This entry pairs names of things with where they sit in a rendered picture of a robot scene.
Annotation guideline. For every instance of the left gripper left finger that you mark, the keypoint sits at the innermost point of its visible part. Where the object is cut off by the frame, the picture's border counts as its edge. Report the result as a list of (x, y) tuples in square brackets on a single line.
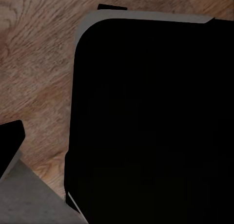
[(12, 135)]

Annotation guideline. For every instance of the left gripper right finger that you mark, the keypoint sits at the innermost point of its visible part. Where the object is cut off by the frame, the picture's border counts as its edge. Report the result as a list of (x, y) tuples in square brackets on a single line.
[(226, 135)]

